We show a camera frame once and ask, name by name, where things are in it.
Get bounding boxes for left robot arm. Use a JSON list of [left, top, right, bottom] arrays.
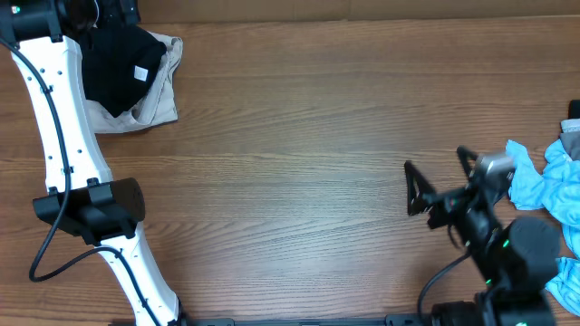
[[1, 0, 188, 325]]

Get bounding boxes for light blue crumpled garment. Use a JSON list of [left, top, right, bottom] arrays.
[[506, 140, 579, 315]]

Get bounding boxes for black cloth at table edge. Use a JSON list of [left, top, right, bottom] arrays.
[[568, 100, 580, 120]]

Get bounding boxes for black t-shirt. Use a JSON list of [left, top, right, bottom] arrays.
[[79, 25, 167, 118]]

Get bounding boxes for beige folded shorts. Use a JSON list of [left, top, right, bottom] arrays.
[[87, 32, 183, 134]]

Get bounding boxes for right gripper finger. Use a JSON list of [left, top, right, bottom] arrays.
[[457, 146, 479, 179], [404, 160, 436, 213]]

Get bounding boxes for grey garment with white band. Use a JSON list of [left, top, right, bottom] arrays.
[[560, 119, 580, 160]]

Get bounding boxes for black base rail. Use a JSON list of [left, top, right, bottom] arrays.
[[108, 312, 436, 326]]

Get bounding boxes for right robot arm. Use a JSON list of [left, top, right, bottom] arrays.
[[404, 147, 560, 325]]

